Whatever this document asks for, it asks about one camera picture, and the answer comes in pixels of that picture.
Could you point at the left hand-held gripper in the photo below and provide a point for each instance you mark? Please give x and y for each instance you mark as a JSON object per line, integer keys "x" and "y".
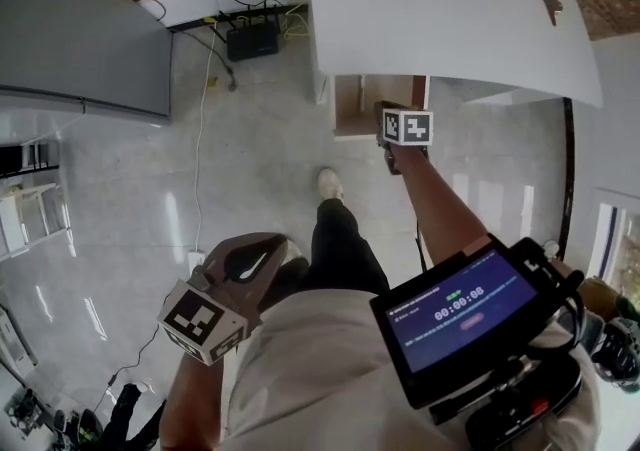
{"x": 200, "y": 319}

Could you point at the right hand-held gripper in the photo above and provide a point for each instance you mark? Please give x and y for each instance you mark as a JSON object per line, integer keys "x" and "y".
{"x": 415, "y": 128}

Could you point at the white drawer with wooden interior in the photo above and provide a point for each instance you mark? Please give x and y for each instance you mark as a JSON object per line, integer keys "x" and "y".
{"x": 350, "y": 114}

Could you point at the brown object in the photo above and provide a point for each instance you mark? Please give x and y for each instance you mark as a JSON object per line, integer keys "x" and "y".
{"x": 551, "y": 6}

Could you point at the person's left forearm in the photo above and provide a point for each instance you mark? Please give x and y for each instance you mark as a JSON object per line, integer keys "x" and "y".
{"x": 195, "y": 404}

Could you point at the person's right forearm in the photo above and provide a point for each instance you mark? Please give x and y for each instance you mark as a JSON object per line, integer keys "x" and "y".
{"x": 440, "y": 209}

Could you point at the white table top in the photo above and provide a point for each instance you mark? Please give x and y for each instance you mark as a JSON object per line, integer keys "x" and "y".
{"x": 425, "y": 14}

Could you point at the white power strip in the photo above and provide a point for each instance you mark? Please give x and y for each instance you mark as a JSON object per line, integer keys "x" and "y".
{"x": 196, "y": 260}

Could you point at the person's white shoe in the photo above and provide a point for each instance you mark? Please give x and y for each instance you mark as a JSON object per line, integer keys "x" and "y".
{"x": 330, "y": 184}

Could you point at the person's black trousers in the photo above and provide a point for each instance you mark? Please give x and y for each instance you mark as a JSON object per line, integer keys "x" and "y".
{"x": 340, "y": 249}

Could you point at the person's white shirt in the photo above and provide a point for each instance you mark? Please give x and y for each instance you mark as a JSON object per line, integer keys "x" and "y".
{"x": 320, "y": 379}

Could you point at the black router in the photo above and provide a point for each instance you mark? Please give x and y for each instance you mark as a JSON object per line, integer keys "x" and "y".
{"x": 252, "y": 41}

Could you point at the small yellow floor tag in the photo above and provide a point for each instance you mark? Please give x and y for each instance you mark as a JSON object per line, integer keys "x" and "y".
{"x": 212, "y": 83}

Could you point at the black screen monitor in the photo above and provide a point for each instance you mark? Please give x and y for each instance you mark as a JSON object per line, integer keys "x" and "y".
{"x": 460, "y": 314}

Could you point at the white wooden chair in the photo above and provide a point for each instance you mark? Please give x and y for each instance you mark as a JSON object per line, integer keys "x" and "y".
{"x": 25, "y": 219}

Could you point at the black folding chair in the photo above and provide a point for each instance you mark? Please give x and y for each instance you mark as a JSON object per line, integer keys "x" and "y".
{"x": 22, "y": 159}

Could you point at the grey refrigerator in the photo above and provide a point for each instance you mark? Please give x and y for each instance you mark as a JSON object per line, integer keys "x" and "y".
{"x": 75, "y": 39}

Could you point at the black chest rig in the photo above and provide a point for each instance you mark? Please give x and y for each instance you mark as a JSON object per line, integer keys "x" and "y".
{"x": 515, "y": 419}

